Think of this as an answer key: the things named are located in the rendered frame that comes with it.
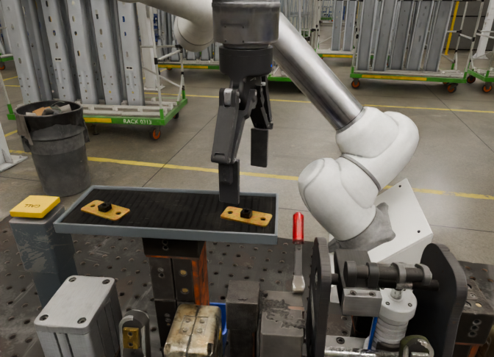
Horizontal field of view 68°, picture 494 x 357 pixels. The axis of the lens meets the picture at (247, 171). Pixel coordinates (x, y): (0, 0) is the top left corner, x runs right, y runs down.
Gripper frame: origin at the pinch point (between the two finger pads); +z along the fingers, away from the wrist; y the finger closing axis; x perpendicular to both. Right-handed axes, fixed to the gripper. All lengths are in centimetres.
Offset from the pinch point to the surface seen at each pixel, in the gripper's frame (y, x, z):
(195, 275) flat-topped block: 4.7, -7.9, 19.4
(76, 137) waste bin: -161, -206, 76
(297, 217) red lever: -3.9, 8.2, 8.5
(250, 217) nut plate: 0.3, 0.9, 7.5
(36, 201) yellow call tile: 8.5, -38.1, 8.0
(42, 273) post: 12.0, -37.3, 21.9
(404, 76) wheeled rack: -649, 52, 98
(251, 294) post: 10.6, 5.0, 14.0
